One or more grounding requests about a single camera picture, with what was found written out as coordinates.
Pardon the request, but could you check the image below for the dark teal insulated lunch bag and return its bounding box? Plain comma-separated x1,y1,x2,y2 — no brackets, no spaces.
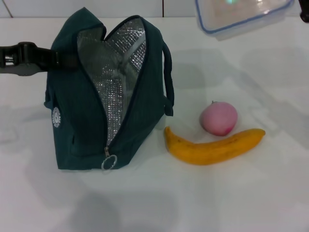
43,6,175,172

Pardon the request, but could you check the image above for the yellow banana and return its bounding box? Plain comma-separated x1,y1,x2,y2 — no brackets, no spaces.
164,126,267,166

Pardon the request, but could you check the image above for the clear plastic food container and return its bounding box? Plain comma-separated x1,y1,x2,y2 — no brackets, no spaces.
195,0,295,41

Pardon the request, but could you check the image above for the pink peach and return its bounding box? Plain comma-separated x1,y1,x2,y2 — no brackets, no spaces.
199,101,239,137

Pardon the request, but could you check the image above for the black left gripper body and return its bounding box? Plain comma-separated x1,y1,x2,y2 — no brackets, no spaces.
0,45,22,73

